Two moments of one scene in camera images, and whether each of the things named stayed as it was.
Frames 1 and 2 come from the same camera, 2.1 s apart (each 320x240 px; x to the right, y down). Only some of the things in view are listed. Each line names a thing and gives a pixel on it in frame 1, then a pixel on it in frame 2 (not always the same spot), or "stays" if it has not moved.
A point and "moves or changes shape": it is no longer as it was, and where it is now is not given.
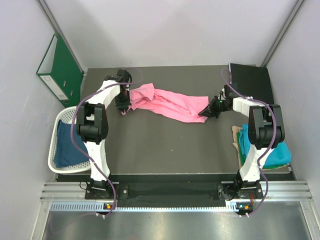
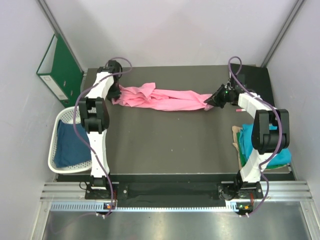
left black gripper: x=124 y=105 → x=115 y=94
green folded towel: x=242 y=157 stays
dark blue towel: x=66 y=153 stays
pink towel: x=167 y=104 moves or changes shape
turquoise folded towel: x=279 y=155 stays
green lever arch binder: x=60 y=74 stays
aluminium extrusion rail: x=76 y=190 stays
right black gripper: x=209 y=111 → x=215 y=98
